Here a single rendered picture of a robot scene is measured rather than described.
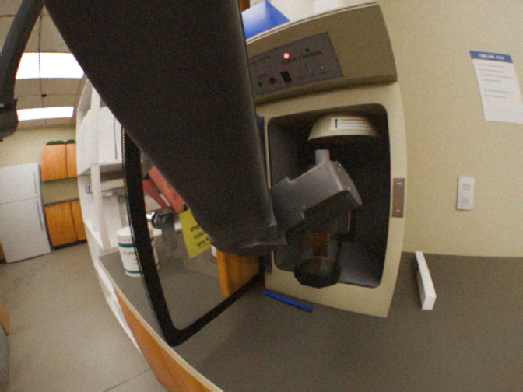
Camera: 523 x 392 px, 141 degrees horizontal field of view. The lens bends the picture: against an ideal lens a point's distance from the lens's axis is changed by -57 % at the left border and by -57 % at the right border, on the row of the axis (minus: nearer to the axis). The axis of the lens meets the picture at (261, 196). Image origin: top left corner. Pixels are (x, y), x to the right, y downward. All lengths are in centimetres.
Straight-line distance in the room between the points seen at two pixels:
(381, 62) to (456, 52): 63
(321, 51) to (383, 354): 53
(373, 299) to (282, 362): 22
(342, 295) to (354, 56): 47
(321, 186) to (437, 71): 78
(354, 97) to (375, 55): 10
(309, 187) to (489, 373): 45
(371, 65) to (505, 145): 68
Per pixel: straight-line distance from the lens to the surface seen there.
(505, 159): 95
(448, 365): 45
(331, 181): 20
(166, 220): 28
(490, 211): 93
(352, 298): 49
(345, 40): 38
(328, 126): 45
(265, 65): 43
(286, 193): 22
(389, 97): 41
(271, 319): 49
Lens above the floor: 126
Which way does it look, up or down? 8 degrees down
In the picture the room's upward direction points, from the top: 3 degrees counter-clockwise
